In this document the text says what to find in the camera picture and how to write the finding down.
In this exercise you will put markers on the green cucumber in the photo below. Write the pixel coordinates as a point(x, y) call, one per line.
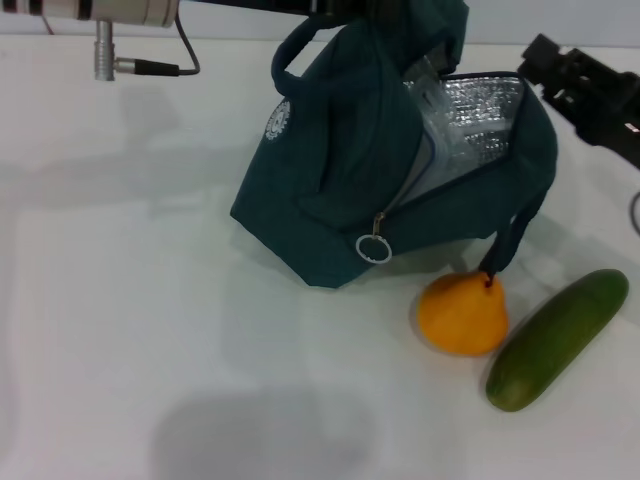
point(555, 340)

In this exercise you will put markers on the dark teal insulated lunch bag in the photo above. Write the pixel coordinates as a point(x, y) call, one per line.
point(340, 160)

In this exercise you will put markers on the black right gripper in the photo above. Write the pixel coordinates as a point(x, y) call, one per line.
point(615, 115)

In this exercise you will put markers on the orange yellow pear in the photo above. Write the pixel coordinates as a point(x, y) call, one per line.
point(460, 320)

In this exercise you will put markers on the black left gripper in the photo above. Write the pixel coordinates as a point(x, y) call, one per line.
point(280, 5)

